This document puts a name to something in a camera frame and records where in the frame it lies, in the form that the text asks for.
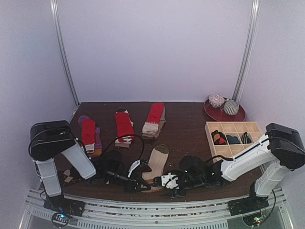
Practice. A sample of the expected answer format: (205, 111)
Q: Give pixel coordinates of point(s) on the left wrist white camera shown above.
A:
(133, 166)

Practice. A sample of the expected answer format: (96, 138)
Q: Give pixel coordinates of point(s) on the left aluminium corner post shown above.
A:
(63, 55)

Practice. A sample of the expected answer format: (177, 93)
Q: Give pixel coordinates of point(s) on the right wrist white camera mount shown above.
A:
(169, 181)

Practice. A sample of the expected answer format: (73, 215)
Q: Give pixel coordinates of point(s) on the teal rolled sock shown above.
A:
(232, 140)

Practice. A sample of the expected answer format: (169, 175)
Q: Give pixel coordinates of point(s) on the red beige sock centre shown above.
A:
(155, 121)

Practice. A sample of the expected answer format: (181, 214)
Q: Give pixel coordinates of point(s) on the aluminium corner post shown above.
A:
(249, 44)
(63, 55)

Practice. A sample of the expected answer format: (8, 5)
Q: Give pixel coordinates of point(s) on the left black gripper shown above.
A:
(134, 180)

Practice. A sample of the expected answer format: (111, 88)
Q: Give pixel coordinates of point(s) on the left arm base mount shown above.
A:
(64, 209)

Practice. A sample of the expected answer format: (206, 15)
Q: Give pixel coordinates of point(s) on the red purple sock far left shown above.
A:
(90, 136)

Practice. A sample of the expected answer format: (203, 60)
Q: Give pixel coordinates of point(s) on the right aluminium corner post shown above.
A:
(249, 44)

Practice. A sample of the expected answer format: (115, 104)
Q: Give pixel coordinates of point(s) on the black white striped sock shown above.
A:
(245, 138)

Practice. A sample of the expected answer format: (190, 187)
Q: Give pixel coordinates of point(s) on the red sock centre left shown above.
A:
(125, 129)

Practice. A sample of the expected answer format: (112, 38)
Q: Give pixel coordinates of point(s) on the black argyle rolled sock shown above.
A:
(218, 138)

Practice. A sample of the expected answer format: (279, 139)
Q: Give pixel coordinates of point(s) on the beige striped maroon sock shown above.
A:
(156, 162)

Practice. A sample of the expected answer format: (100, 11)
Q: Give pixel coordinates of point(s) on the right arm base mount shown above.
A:
(250, 208)

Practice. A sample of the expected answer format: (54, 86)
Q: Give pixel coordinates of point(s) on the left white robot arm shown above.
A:
(56, 138)

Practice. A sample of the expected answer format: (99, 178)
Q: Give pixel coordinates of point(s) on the red round plate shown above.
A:
(218, 114)

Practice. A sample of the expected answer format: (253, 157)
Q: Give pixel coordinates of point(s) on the wooden compartment box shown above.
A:
(235, 129)

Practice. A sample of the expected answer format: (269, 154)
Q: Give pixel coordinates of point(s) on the grey striped cup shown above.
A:
(231, 107)

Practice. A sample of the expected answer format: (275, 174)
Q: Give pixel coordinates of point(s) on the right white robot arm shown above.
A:
(280, 146)

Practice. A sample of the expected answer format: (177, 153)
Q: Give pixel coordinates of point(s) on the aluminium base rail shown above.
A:
(210, 214)

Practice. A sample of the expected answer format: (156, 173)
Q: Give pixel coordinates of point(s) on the white patterned bowl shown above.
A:
(216, 100)

